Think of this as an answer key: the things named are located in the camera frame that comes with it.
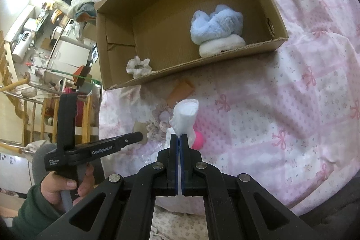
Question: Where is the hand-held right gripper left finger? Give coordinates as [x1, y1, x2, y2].
[34, 134, 180, 240]

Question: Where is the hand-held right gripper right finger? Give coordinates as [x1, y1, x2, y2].
[180, 134, 330, 240]

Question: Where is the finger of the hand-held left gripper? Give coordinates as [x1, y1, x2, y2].
[74, 131, 144, 164]

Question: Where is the brown cardboard box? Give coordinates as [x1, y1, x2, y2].
[94, 0, 290, 91]

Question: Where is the person's left forearm green sleeve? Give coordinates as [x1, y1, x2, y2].
[4, 185, 69, 240]

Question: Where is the person's left hand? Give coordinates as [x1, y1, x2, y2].
[40, 165, 95, 212]

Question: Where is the wooden rack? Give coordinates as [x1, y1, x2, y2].
[41, 92, 95, 145]

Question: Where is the pink round ball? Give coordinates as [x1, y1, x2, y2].
[192, 131, 205, 151]

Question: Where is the beige cloth piece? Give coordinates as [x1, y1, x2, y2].
[133, 121, 149, 145]

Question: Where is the beige knitted scrunchie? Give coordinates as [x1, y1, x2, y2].
[147, 108, 175, 142]

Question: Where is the grey round cushion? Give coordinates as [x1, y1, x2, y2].
[32, 143, 61, 187]

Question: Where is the metal drying rack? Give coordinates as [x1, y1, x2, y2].
[0, 64, 102, 105]

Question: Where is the floral bedsheet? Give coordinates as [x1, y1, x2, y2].
[150, 205, 210, 240]

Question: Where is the wooden stair railing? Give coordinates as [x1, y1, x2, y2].
[0, 39, 34, 146]

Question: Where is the white refrigerator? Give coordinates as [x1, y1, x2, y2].
[46, 39, 91, 72]

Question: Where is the white knitted scrunchie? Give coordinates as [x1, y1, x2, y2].
[126, 57, 153, 79]

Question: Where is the white kitchen appliance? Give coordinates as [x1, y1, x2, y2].
[11, 30, 32, 62]

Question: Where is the pink bow-print blanket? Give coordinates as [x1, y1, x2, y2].
[99, 0, 360, 216]

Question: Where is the white fluffy sock roll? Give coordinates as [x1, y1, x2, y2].
[198, 34, 246, 58]

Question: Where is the light blue fluffy sock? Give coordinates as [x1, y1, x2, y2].
[190, 4, 244, 45]

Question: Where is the dark grey cloth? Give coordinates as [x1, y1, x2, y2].
[295, 181, 360, 240]

